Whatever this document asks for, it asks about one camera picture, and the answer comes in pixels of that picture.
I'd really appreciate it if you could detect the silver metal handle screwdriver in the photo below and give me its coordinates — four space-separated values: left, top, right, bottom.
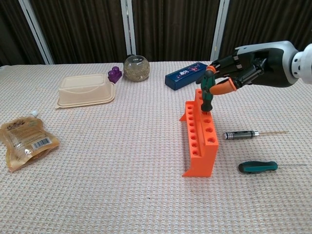
222 130 290 141

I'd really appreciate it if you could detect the beige woven tablecloth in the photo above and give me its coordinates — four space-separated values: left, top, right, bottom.
0 60 312 234

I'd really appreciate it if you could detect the orange tool holder rack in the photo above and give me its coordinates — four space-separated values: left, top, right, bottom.
179 88 219 178

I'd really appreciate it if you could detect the round glass jar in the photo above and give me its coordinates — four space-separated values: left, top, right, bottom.
123 55 151 82

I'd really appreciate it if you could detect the teal black handle screwdriver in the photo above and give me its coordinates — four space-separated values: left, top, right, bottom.
238 160 308 174

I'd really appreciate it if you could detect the dark pleated curtain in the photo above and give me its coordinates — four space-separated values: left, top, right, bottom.
0 0 312 66

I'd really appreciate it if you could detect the purple toy block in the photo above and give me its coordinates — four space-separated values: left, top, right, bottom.
107 65 122 84

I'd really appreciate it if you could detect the dark blue printed box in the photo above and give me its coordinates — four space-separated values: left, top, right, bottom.
164 61 210 91

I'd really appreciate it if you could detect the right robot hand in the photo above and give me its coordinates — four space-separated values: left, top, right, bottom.
206 40 302 96

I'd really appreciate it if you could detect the white frame post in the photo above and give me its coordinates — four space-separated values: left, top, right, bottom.
210 0 231 61
18 0 55 65
121 0 137 56

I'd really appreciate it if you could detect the beige lidded food container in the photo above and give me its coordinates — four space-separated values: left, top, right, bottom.
55 73 117 109

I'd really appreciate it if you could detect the green black striped screwdriver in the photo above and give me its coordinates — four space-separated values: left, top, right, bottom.
200 69 215 117

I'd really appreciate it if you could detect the brown spouted drink pouch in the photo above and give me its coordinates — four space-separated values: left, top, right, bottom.
0 110 60 173

